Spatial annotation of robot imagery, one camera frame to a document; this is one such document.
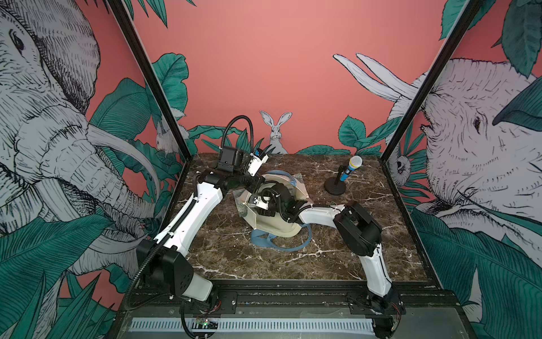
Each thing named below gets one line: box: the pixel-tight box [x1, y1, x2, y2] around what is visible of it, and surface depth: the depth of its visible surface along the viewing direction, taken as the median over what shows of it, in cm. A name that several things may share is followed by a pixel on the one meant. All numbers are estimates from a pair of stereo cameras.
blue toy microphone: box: [339, 155, 363, 183], surface depth 90 cm
